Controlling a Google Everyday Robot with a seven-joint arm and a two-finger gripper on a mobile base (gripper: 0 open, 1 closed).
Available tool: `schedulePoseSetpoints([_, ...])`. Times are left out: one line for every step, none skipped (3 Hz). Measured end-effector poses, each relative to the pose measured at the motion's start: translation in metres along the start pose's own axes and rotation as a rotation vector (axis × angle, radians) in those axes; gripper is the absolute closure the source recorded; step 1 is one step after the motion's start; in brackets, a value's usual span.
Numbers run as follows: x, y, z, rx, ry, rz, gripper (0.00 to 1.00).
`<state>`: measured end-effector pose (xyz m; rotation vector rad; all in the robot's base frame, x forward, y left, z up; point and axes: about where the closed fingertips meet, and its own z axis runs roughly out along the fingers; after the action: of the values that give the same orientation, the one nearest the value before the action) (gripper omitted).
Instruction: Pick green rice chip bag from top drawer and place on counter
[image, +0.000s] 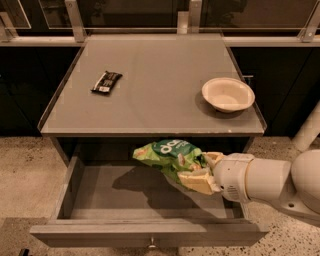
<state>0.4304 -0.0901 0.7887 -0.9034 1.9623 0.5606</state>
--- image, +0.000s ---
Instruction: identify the black snack bar wrapper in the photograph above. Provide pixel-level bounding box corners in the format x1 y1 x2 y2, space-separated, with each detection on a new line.
91 71 123 94

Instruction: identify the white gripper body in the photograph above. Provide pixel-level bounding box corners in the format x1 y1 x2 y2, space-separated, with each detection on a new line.
213 153 254 203

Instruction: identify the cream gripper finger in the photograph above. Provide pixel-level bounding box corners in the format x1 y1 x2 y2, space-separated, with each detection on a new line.
178 168 220 195
203 152 225 169

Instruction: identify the open grey top drawer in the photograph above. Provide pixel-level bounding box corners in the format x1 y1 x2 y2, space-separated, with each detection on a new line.
30 149 268 247

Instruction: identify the metal drawer knob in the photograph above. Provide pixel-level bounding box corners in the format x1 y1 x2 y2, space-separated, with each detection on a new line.
148 237 157 249

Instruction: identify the grey cabinet with counter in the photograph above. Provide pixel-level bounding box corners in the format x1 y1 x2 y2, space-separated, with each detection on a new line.
38 34 266 162

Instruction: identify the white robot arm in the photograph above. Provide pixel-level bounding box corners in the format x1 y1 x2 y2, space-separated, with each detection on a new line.
178 102 320 226

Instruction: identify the metal railing frame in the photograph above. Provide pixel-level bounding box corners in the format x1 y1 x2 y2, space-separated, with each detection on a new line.
0 0 320 47

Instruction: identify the white paper bowl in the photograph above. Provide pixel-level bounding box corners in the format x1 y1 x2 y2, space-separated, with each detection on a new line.
201 77 255 113

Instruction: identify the green rice chip bag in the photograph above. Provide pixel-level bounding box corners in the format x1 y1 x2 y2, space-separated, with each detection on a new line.
133 139 206 185

